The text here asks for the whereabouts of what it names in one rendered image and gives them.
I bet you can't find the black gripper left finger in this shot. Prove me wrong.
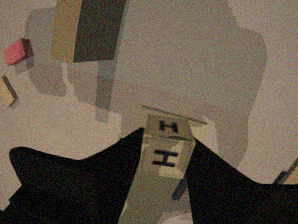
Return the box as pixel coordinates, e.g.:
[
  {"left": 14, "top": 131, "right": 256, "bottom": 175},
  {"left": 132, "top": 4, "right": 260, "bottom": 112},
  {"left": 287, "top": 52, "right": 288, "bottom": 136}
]
[{"left": 8, "top": 128, "right": 145, "bottom": 224}]

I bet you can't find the small red block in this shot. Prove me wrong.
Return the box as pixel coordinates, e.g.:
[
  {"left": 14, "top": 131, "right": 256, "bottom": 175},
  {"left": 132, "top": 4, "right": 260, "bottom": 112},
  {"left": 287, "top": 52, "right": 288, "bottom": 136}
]
[{"left": 4, "top": 39, "right": 29, "bottom": 67}]

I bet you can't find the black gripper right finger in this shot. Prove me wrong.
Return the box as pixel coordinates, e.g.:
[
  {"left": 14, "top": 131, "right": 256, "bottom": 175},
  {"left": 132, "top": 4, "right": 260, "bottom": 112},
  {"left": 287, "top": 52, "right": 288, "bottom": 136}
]
[{"left": 185, "top": 137, "right": 298, "bottom": 224}]

